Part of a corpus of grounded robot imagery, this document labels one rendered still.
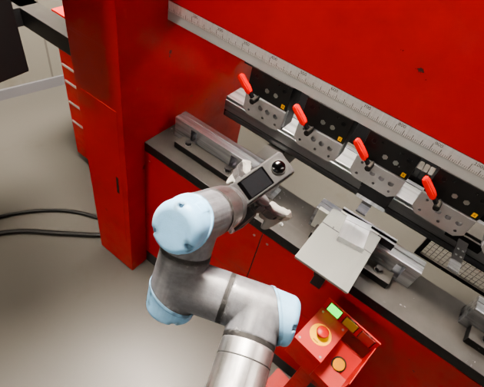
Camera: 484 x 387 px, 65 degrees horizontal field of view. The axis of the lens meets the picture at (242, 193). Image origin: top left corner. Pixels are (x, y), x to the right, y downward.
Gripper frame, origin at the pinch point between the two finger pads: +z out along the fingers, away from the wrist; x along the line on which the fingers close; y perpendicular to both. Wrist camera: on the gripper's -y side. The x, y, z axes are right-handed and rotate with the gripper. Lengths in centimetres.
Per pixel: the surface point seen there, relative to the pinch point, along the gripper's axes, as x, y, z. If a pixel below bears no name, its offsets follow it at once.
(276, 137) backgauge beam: -24, 11, 79
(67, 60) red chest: -132, 71, 81
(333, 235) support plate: 19.4, 8.6, 43.5
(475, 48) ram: 4, -47, 19
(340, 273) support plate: 28.7, 11.3, 33.7
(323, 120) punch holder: -9.2, -12.8, 36.6
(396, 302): 49, 8, 51
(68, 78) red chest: -129, 81, 87
